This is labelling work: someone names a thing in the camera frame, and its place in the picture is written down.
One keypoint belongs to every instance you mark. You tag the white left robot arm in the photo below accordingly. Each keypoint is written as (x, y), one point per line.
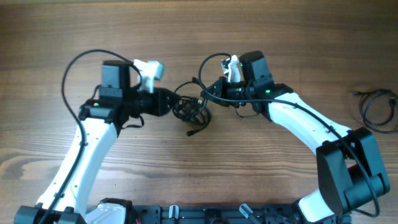
(126, 91)

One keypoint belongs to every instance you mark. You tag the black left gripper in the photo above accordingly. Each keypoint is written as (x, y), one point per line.
(160, 96)

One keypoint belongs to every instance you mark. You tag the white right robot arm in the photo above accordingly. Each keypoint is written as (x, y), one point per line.
(350, 169)

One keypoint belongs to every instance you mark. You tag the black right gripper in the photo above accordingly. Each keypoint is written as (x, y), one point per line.
(221, 91)

